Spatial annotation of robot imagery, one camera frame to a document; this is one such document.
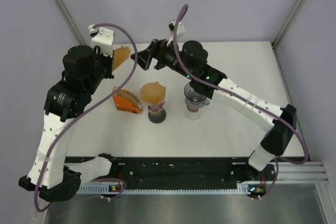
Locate single brown paper filter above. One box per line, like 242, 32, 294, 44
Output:
140, 82, 166, 104

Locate glass cup with brown band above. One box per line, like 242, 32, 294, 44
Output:
185, 105, 202, 121

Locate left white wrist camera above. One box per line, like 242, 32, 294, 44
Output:
88, 25, 114, 56

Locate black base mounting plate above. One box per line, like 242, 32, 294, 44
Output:
64, 155, 276, 190

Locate grey slotted cable duct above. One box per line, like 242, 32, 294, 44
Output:
77, 183, 265, 196

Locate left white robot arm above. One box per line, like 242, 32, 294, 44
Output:
18, 46, 119, 202

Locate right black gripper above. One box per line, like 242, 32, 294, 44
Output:
131, 37, 195, 81

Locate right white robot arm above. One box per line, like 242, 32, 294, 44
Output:
131, 39, 296, 180

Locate grey smoked plastic dripper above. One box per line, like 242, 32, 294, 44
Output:
184, 83, 210, 113

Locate aluminium frame rail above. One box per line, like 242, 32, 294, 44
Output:
41, 162, 329, 183

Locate glass carafe with red rim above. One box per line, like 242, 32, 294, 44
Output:
148, 109, 166, 124

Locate brown paper coffee filters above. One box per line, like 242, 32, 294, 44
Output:
117, 89, 140, 108

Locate orange coffee filter box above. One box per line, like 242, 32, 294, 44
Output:
112, 92, 142, 114

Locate clear glass dripper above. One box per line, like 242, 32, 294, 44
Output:
139, 100, 165, 114

